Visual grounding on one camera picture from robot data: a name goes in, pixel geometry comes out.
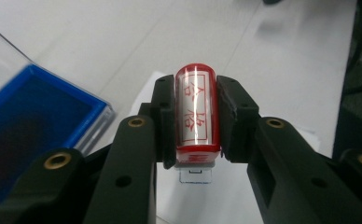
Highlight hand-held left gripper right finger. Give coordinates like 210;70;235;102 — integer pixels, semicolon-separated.
216;74;362;224

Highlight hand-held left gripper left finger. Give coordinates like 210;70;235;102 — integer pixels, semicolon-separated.
82;74;178;224

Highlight blue ink pad box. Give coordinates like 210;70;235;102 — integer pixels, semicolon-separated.
0;18;116;207

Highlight red stamp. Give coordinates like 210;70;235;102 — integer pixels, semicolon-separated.
173;63;223;185

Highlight white table cover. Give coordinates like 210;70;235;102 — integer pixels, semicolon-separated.
0;0;359;224

